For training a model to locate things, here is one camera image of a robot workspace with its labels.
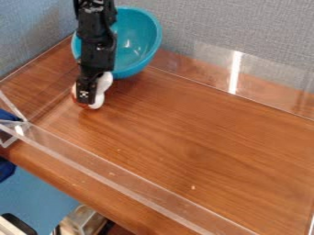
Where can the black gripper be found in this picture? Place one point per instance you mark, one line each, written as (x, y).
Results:
(96, 16)

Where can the white brown toy mushroom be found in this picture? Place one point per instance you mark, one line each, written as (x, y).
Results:
(104, 83)

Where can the blue bowl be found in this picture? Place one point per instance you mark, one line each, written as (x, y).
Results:
(139, 38)

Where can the blue cloth object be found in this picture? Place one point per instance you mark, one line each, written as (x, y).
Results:
(7, 166)

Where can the metallic box below table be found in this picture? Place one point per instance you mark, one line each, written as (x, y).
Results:
(83, 221)

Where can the black white object below table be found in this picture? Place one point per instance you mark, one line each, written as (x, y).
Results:
(13, 226)

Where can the clear acrylic tray wall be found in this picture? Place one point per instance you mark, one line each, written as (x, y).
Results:
(201, 150)

